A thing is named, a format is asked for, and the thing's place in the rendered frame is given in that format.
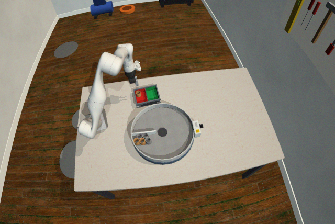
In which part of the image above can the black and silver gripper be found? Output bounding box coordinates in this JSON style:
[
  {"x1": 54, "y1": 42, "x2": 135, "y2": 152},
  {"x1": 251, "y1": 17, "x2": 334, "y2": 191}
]
[{"x1": 123, "y1": 61, "x2": 141, "y2": 86}]

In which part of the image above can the grey round turntable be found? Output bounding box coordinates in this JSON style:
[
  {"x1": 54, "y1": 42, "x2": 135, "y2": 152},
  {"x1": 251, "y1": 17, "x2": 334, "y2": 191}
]
[{"x1": 131, "y1": 103, "x2": 203, "y2": 165}]

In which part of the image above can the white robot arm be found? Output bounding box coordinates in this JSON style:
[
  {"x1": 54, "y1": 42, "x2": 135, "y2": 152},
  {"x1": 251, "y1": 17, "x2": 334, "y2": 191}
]
[{"x1": 78, "y1": 43, "x2": 133, "y2": 139}]

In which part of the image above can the grey crate with red and green compartments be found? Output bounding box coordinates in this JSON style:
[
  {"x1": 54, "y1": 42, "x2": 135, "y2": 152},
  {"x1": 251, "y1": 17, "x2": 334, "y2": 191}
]
[{"x1": 133, "y1": 85, "x2": 161, "y2": 108}]

